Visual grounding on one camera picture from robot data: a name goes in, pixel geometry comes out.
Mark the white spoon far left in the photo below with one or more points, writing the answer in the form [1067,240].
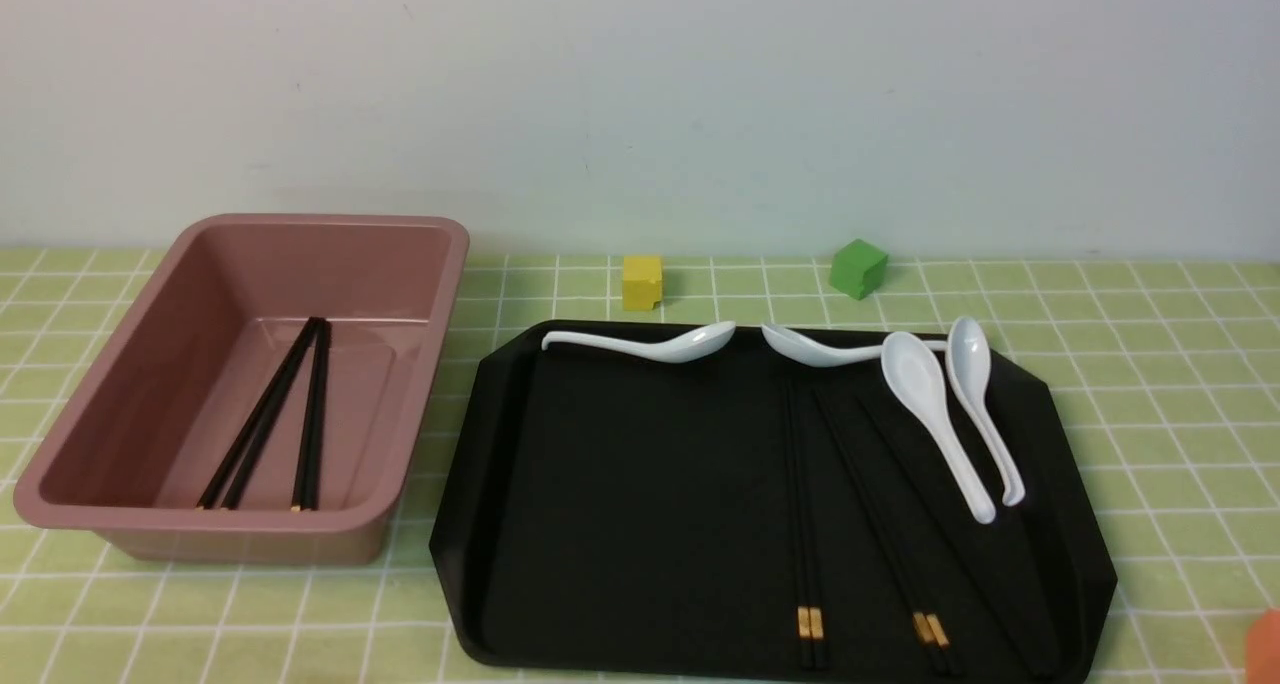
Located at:
[689,346]

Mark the black chopstick in bin right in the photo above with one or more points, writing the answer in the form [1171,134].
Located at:
[319,446]

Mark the white spoon large front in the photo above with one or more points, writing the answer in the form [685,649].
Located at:
[915,377]

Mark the white spoon upper middle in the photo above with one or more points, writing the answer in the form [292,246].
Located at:
[795,346]

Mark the black serving tray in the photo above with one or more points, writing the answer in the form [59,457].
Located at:
[604,512]

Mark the black chopstick in bin left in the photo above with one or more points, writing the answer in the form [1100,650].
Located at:
[278,385]

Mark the black chopstick tray right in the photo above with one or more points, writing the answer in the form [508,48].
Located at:
[995,558]

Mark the orange object at corner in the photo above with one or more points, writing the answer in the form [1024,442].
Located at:
[1262,649]

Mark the yellow wooden cube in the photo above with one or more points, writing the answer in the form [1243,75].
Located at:
[642,283]

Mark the pink rectangular plastic bin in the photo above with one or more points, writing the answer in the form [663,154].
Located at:
[135,445]

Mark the black chopstick in bin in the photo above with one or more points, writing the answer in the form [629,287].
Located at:
[319,446]
[234,492]
[312,428]
[278,385]

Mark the white spoon far right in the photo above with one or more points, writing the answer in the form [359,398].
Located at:
[969,367]

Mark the green wooden cube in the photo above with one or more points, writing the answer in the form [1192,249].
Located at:
[858,269]

